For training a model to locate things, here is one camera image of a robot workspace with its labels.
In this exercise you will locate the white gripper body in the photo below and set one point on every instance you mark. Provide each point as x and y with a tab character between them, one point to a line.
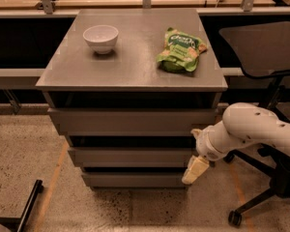
205	147

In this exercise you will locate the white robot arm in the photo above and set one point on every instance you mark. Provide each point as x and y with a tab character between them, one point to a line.
242	125

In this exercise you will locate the green snack bag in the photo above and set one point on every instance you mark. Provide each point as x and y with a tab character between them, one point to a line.
181	52

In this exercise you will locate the grey top drawer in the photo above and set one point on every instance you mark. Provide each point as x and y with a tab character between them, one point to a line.
130	121

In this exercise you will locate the grey drawer cabinet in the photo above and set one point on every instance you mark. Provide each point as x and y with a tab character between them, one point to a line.
129	77

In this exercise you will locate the grey drawer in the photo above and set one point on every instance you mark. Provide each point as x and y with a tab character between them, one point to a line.
130	121
130	157
133	180

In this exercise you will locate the black office chair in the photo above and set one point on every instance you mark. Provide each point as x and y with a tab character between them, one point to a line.
264	52

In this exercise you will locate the grey bottom drawer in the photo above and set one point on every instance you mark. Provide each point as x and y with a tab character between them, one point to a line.
133	180

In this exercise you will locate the white ceramic bowl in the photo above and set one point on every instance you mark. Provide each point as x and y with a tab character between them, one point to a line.
101	38

